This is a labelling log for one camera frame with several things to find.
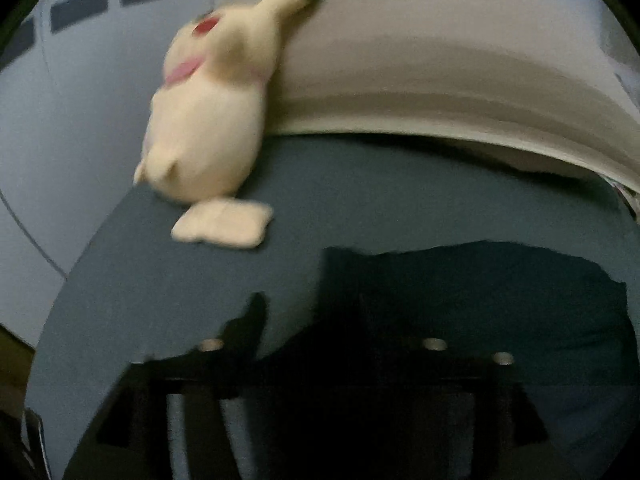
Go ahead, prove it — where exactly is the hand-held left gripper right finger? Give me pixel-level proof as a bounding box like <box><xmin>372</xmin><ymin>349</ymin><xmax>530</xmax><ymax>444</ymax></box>
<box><xmin>360</xmin><ymin>292</ymin><xmax>551</xmax><ymax>480</ymax></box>

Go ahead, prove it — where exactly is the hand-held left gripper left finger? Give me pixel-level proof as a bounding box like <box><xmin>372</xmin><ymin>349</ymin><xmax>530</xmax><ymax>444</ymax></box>
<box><xmin>95</xmin><ymin>292</ymin><xmax>269</xmax><ymax>480</ymax></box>

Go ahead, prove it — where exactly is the dark zip-up jacket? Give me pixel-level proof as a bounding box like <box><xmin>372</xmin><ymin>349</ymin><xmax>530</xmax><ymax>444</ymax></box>
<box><xmin>215</xmin><ymin>240</ymin><xmax>636</xmax><ymax>393</ymax></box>

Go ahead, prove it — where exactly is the bed with grey sheet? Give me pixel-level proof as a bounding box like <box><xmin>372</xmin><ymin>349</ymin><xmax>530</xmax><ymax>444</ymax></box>
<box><xmin>25</xmin><ymin>135</ymin><xmax>640</xmax><ymax>480</ymax></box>

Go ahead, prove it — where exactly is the yellow plush toy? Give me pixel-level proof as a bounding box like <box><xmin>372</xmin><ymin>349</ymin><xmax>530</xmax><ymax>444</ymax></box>
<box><xmin>132</xmin><ymin>0</ymin><xmax>326</xmax><ymax>251</ymax></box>

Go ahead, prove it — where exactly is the white wardrobe with dark panels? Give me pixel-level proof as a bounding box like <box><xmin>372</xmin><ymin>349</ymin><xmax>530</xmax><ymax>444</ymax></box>
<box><xmin>0</xmin><ymin>0</ymin><xmax>216</xmax><ymax>346</ymax></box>

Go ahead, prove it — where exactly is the long beige pillow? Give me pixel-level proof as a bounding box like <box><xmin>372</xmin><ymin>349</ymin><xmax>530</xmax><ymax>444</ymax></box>
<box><xmin>215</xmin><ymin>0</ymin><xmax>640</xmax><ymax>196</ymax></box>

